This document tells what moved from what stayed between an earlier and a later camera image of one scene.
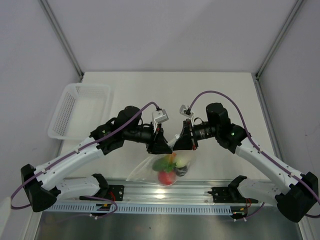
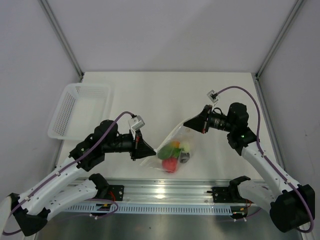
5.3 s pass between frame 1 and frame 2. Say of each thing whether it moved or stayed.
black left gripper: moved
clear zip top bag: moved
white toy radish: moved
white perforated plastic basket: stayed
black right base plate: stayed
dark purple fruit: moved
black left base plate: stayed
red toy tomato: moved
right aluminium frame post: stayed
